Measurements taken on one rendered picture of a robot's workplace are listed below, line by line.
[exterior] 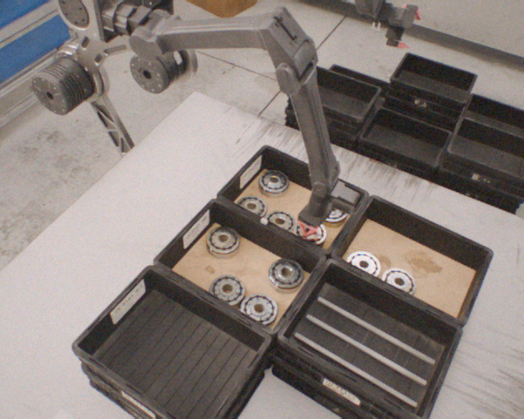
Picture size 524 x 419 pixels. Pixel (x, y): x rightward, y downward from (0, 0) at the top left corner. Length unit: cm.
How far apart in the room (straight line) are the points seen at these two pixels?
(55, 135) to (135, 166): 137
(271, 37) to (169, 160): 108
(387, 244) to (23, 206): 197
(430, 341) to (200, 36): 100
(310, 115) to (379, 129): 166
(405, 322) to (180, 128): 120
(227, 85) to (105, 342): 247
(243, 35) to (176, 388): 85
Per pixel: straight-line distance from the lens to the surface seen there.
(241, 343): 141
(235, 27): 110
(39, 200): 297
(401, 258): 165
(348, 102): 274
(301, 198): 173
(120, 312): 142
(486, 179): 251
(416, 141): 279
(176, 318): 145
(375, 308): 152
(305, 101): 114
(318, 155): 126
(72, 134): 331
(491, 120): 311
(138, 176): 198
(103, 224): 185
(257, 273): 152
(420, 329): 151
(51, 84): 205
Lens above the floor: 210
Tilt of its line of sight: 49 degrees down
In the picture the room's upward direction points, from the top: 6 degrees clockwise
